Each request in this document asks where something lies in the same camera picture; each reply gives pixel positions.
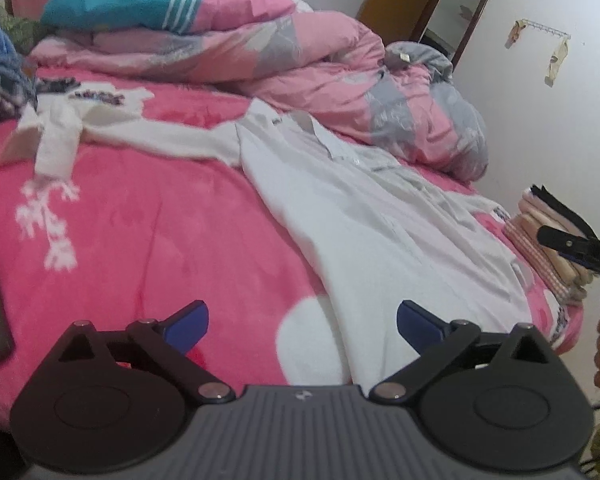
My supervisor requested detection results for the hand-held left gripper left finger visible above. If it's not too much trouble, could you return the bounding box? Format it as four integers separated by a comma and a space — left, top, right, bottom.
57, 300, 237, 405

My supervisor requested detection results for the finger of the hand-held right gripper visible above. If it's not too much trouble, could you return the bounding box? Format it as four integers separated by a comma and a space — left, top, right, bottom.
539, 224, 598, 257
555, 254, 600, 279

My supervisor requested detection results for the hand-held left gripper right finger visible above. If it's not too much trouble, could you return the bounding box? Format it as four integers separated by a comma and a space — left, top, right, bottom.
369, 300, 551, 405

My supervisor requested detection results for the white shirt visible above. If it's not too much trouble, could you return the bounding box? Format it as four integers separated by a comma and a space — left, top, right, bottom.
0, 87, 536, 386

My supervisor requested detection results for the pink checkered folded cloth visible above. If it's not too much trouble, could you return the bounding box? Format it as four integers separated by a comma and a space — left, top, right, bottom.
502, 215, 588, 306

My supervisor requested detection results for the black folded garment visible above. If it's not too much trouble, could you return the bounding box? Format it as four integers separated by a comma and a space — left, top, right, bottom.
530, 185, 600, 241

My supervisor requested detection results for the long hanging cloth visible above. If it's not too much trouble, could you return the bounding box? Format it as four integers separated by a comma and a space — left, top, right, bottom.
545, 37, 571, 86

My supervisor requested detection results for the wood framed mirror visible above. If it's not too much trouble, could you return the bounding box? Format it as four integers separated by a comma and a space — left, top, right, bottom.
417, 0, 496, 71

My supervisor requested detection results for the pink and grey duvet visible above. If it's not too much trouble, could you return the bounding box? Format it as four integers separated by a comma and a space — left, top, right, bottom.
30, 0, 488, 181

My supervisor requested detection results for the plaid shirt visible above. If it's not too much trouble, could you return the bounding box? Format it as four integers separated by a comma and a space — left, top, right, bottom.
0, 67, 78, 131

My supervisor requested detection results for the blue garment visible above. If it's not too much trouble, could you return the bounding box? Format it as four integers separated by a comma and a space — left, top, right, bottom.
0, 20, 36, 91

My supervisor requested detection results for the teal and pink striped pillow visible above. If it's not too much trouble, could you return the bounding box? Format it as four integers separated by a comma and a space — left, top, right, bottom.
40, 0, 311, 36

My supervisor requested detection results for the green patterned cloth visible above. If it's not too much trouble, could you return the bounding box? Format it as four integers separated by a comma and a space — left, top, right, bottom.
0, 5, 46, 56

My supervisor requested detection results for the wall hook rack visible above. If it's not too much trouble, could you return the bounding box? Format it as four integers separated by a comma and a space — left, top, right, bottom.
522, 19, 572, 40

